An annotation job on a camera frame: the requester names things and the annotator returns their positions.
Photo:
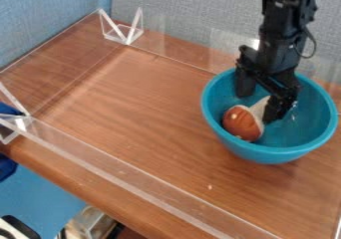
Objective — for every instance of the grey metal frame below table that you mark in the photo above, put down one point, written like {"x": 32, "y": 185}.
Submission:
{"x": 91, "y": 224}

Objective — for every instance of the clear acrylic corner bracket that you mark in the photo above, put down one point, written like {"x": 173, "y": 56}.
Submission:
{"x": 119, "y": 32}
{"x": 23, "y": 120}

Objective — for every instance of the blue cloth object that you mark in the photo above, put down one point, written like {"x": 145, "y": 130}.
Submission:
{"x": 8, "y": 115}

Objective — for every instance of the clear acrylic front barrier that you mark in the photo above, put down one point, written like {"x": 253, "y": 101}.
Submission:
{"x": 173, "y": 200}

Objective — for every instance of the clear acrylic corner bracket back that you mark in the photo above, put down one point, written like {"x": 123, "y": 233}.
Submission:
{"x": 119, "y": 32}

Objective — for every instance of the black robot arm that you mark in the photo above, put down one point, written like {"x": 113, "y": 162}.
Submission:
{"x": 269, "y": 66}

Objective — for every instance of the clear acrylic corner bracket front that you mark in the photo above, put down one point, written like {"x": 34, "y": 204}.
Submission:
{"x": 23, "y": 120}

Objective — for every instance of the clear acrylic barrier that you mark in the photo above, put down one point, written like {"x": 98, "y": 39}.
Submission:
{"x": 218, "y": 55}
{"x": 173, "y": 200}

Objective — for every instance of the brown toy mushroom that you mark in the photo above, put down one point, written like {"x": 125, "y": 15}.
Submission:
{"x": 242, "y": 120}

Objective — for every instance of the black and white object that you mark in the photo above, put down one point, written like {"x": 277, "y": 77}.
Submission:
{"x": 15, "y": 229}

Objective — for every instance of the clear acrylic back barrier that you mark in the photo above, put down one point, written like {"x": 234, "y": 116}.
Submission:
{"x": 218, "y": 55}

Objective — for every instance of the blue plastic bowl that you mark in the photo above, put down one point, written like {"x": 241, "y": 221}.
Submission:
{"x": 290, "y": 137}

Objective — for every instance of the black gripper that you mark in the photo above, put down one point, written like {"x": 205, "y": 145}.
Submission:
{"x": 278, "y": 81}

